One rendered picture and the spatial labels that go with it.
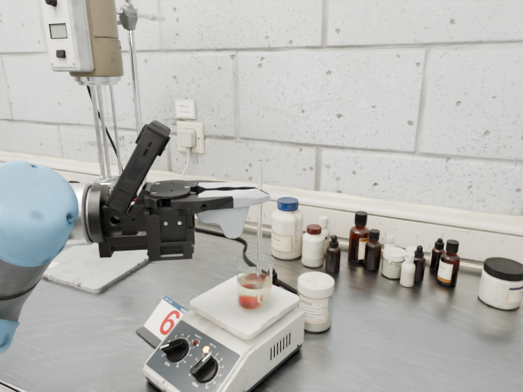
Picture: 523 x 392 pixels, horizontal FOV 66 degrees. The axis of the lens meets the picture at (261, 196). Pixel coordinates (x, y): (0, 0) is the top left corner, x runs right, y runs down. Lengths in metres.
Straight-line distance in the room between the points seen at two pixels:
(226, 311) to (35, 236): 0.31
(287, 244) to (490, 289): 0.39
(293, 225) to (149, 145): 0.47
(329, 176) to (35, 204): 0.76
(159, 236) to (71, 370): 0.27
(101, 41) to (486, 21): 0.73
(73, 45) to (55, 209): 0.53
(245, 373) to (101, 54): 0.63
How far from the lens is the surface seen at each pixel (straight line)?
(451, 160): 0.96
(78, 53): 0.84
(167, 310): 0.70
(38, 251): 0.35
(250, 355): 0.54
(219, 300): 0.60
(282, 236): 0.88
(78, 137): 1.45
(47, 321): 0.80
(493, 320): 0.81
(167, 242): 0.49
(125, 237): 0.51
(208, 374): 0.54
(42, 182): 0.36
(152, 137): 0.47
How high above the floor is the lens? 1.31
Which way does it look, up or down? 18 degrees down
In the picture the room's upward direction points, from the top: straight up
